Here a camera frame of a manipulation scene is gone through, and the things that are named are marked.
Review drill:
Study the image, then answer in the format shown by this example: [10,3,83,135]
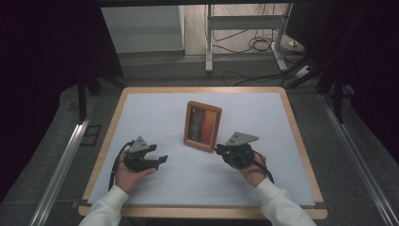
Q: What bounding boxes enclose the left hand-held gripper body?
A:
[122,135,158,172]

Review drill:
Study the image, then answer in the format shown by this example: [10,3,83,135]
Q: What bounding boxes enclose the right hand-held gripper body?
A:
[218,131,260,170]

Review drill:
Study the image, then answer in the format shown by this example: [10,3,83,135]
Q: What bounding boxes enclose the wooden photo frame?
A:
[183,100,223,153]

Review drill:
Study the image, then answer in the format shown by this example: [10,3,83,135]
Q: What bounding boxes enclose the person's left hand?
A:
[114,150,157,195]

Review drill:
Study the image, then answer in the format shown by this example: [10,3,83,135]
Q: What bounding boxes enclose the person's right hand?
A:
[233,152,268,188]

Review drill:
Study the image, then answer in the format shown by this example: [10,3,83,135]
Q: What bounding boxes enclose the white table mat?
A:
[87,91,316,207]

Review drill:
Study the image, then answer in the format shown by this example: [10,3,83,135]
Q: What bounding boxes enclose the wooden table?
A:
[77,86,329,220]

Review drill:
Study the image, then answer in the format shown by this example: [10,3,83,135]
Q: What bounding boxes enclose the black stand leg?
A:
[76,71,105,122]
[333,71,345,124]

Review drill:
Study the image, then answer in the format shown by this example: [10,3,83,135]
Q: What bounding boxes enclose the white power strip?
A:
[294,64,315,80]

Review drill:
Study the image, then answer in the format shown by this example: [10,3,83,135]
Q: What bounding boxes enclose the white metal stand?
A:
[204,3,293,74]

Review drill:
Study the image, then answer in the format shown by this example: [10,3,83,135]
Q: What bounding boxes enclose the white panel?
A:
[100,5,185,54]

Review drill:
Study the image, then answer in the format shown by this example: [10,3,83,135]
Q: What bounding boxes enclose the dark curtain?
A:
[0,0,124,202]
[286,0,399,158]

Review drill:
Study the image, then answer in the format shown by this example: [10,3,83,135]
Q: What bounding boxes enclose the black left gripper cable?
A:
[107,139,136,192]

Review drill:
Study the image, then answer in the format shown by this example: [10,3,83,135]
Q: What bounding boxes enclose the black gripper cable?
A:
[107,139,136,192]
[250,150,276,185]

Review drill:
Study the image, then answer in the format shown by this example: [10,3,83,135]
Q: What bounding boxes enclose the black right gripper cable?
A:
[250,150,276,185]

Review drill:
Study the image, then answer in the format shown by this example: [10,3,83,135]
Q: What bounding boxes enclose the black floor cable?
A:
[222,70,285,88]

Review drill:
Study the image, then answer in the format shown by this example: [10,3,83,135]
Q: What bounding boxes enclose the aluminium rail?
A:
[317,93,399,226]
[28,120,91,226]

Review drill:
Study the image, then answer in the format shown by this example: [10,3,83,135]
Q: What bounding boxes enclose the tangle of black floor cables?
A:
[212,3,306,55]

